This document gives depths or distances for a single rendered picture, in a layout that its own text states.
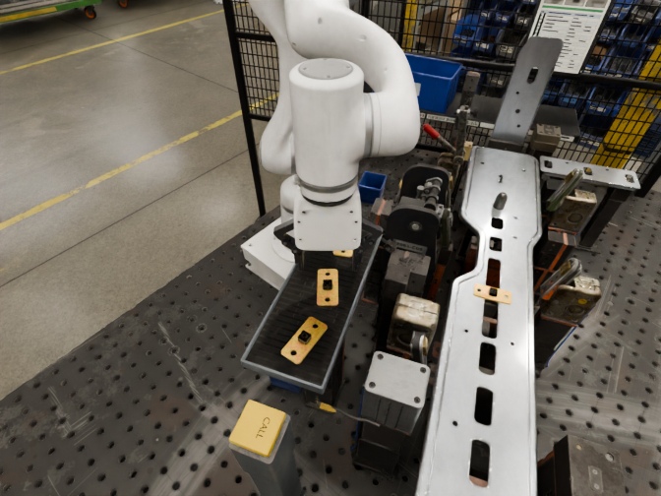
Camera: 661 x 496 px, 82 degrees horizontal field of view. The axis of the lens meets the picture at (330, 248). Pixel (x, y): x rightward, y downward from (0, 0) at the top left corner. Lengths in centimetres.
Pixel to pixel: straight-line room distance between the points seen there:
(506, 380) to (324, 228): 49
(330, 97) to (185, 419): 92
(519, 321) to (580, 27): 111
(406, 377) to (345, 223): 28
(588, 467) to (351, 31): 74
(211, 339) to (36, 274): 174
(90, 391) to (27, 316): 139
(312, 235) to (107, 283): 206
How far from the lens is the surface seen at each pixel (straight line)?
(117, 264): 263
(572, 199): 128
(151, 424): 117
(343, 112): 45
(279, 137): 97
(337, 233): 57
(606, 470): 83
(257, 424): 60
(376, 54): 53
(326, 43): 56
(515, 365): 89
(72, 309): 252
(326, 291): 70
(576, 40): 174
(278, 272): 122
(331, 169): 48
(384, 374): 68
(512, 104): 150
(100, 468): 118
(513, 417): 83
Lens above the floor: 172
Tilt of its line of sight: 46 degrees down
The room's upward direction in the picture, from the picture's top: straight up
